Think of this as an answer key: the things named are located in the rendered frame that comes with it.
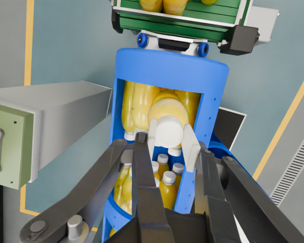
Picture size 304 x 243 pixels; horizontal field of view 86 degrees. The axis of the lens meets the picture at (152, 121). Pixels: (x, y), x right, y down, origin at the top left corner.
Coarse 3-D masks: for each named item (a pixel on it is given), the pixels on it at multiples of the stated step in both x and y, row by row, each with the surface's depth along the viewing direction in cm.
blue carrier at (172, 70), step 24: (120, 72) 35; (144, 72) 31; (168, 72) 30; (192, 72) 30; (216, 72) 32; (120, 96) 49; (216, 96) 35; (120, 120) 52; (192, 192) 43; (120, 216) 43
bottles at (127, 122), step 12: (132, 84) 45; (132, 96) 46; (132, 132) 51; (156, 144) 50; (156, 168) 53; (168, 168) 61; (180, 168) 54; (120, 180) 55; (180, 180) 55; (120, 192) 56
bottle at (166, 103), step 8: (160, 96) 31; (168, 96) 30; (176, 96) 32; (152, 104) 29; (160, 104) 26; (168, 104) 25; (176, 104) 26; (152, 112) 26; (160, 112) 24; (168, 112) 24; (176, 112) 24; (184, 112) 25; (160, 120) 23; (176, 120) 23; (184, 120) 24
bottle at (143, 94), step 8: (136, 88) 41; (144, 88) 39; (152, 88) 40; (160, 88) 42; (136, 96) 41; (144, 96) 40; (152, 96) 40; (136, 104) 41; (144, 104) 41; (136, 112) 42; (144, 112) 41; (136, 120) 42; (144, 120) 42; (136, 128) 45; (144, 128) 44
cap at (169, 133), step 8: (168, 120) 21; (160, 128) 21; (168, 128) 21; (176, 128) 21; (160, 136) 22; (168, 136) 22; (176, 136) 21; (160, 144) 22; (168, 144) 22; (176, 144) 22
